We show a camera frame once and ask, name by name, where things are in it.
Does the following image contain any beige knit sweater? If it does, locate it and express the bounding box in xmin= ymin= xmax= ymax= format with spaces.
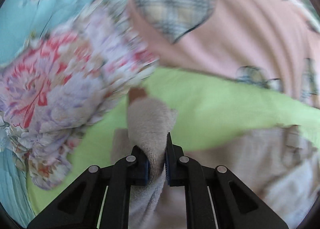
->
xmin=111 ymin=87 xmax=319 ymax=228

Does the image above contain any green bed sheet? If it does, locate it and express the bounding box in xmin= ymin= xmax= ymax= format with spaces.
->
xmin=27 ymin=67 xmax=319 ymax=213

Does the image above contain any floral ruffled pillow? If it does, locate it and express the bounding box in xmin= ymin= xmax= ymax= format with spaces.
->
xmin=1 ymin=0 xmax=157 ymax=190

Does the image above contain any pink heart-pattern quilt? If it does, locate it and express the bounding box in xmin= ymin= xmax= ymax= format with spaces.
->
xmin=129 ymin=0 xmax=319 ymax=107

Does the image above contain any turquoise floral blanket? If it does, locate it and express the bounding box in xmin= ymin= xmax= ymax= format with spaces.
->
xmin=0 ymin=0 xmax=138 ymax=228

